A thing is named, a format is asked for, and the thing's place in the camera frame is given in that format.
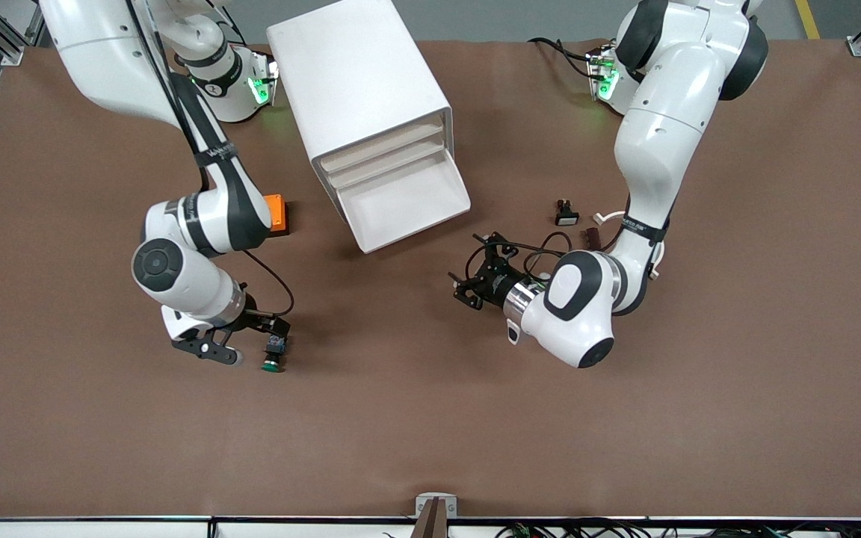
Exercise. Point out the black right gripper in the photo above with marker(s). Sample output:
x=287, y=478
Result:
x=261, y=323

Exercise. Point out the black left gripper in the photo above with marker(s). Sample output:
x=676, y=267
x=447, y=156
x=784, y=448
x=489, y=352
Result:
x=495, y=282

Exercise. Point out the green push button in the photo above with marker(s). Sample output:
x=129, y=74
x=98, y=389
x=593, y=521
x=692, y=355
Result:
x=272, y=365

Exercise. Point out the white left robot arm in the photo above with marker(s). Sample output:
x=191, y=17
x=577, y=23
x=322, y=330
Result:
x=662, y=127

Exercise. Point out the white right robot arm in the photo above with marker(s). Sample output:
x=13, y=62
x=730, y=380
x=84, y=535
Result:
x=102, y=60

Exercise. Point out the black white push button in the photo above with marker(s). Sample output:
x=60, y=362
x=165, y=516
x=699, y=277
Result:
x=566, y=217

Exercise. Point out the brown ridged block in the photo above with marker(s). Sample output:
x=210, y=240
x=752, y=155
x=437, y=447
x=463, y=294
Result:
x=593, y=237

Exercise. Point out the orange box with hole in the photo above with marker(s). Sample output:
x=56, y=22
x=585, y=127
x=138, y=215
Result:
x=277, y=213

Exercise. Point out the grey metal bracket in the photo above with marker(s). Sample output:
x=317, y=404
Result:
x=421, y=508

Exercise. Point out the brown narrow post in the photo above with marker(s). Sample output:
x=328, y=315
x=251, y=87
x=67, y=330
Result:
x=430, y=523

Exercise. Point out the white black table rail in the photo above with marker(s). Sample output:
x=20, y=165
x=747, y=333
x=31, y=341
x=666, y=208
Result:
x=64, y=529

